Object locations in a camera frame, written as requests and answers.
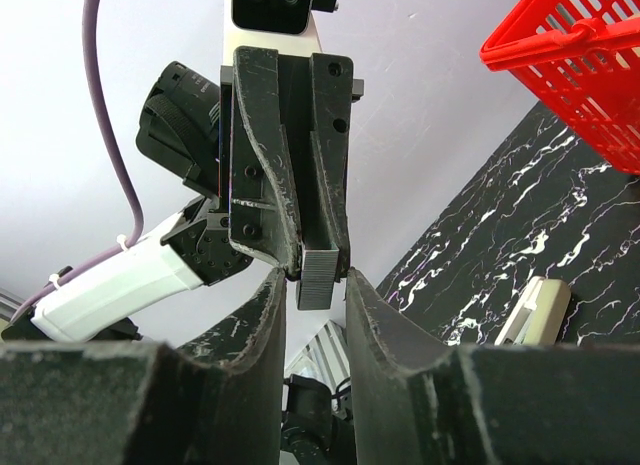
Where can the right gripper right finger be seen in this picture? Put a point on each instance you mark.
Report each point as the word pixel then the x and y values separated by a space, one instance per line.
pixel 418 401

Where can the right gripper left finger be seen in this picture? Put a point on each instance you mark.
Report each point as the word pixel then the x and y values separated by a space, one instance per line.
pixel 216 400

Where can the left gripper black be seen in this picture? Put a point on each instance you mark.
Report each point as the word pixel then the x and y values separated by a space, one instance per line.
pixel 179 130

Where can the grey staple strip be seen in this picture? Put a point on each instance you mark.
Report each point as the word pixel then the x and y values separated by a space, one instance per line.
pixel 316 284

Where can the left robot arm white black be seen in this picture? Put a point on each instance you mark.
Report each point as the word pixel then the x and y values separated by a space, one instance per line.
pixel 188 250

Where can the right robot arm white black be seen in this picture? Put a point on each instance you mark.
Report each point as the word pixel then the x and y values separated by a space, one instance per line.
pixel 315 425

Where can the red plastic shopping basket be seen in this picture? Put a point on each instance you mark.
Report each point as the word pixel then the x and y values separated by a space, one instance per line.
pixel 580 58

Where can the aluminium frame rail front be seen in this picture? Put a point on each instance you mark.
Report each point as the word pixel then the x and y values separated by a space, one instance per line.
pixel 324 358

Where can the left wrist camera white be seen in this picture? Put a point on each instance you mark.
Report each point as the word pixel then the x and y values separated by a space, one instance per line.
pixel 286 26

